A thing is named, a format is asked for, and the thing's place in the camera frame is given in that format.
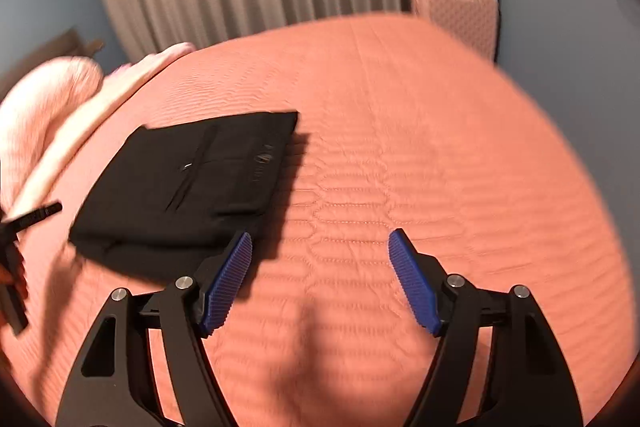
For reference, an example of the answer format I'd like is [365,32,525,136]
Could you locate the black pants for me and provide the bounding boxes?
[67,109,300,284]

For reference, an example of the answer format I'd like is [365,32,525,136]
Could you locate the light pink blanket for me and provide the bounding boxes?
[10,42,197,219]

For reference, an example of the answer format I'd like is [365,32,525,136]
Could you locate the pink quilted bedspread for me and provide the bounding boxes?
[0,13,636,427]

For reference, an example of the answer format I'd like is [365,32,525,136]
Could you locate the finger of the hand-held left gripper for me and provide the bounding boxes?
[0,201,64,234]

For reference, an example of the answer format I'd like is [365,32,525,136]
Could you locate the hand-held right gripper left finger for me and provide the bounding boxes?
[55,231,254,427]

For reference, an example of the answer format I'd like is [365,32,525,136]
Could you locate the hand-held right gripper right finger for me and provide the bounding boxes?
[387,228,585,427]

